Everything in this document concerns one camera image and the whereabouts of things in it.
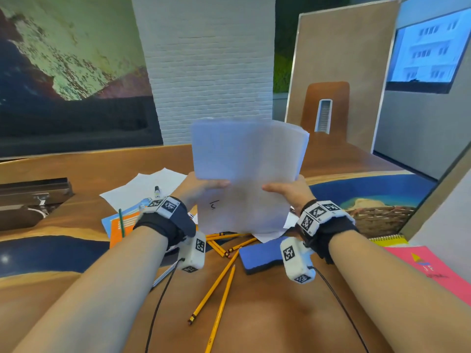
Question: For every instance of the person's right hand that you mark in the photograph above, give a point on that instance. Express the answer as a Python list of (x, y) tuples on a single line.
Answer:
[(298, 192)]

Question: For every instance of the person's left hand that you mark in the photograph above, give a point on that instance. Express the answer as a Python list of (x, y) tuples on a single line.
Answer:
[(185, 192)]

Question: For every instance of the black white marker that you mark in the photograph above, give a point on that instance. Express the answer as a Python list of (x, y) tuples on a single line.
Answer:
[(158, 192)]

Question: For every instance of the green pencil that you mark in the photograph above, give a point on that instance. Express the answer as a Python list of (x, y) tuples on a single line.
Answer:
[(121, 224)]

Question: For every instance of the blue eraser block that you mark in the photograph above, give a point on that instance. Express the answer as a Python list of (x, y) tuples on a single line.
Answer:
[(261, 255)]

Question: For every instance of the orange spiral notebook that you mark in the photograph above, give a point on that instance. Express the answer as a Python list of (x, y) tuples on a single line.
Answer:
[(117, 235)]

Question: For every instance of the grey clear pen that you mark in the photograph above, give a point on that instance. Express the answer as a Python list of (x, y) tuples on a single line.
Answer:
[(163, 276)]

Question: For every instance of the woven wicker basket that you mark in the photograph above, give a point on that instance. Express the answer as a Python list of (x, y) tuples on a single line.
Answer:
[(382, 220)]

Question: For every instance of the bunch of yellow pencils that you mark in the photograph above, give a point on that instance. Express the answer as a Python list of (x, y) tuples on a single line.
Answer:
[(217, 286)]

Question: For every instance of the yellow notebook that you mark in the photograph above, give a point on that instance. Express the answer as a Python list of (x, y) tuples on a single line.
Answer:
[(390, 240)]

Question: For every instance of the pink spiral notebook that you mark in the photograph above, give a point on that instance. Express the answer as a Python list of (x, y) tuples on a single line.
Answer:
[(427, 268)]

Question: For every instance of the person's right forearm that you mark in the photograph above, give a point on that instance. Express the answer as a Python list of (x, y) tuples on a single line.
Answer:
[(397, 290)]

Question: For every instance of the person's left forearm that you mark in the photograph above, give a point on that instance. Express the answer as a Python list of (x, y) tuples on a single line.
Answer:
[(92, 297)]

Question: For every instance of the black left wrist marker band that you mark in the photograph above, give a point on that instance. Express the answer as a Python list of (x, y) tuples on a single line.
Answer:
[(173, 220)]

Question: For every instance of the black wrist marker band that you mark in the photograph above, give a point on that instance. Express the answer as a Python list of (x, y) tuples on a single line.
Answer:
[(173, 220), (335, 231)]

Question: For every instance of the black right wrist marker band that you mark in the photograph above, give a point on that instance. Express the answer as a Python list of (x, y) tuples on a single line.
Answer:
[(335, 231)]

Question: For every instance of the brown wooden chair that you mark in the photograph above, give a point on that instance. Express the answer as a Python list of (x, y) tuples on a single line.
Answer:
[(340, 106)]

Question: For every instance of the dark sofa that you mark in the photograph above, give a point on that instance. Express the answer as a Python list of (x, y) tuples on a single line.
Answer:
[(73, 124)]

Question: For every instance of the brown metal-framed board panel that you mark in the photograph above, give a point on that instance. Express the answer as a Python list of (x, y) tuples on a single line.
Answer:
[(342, 44)]

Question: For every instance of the dark wooden box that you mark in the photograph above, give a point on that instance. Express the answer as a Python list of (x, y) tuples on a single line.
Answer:
[(29, 202)]

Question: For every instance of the window with building view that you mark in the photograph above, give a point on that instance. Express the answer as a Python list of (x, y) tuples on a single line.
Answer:
[(427, 51)]

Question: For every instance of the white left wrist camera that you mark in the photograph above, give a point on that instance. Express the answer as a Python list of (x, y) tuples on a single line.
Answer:
[(191, 253)]

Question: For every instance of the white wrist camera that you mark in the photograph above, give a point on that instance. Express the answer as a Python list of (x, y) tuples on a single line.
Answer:
[(296, 261), (191, 253)]

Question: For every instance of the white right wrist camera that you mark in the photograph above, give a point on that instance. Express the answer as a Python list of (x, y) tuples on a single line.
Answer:
[(296, 261)]

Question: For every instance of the green foliage wall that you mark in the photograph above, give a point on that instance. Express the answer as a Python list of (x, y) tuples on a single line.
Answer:
[(282, 73)]

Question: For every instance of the large abstract wall painting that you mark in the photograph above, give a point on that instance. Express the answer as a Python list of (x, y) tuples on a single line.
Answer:
[(73, 44)]

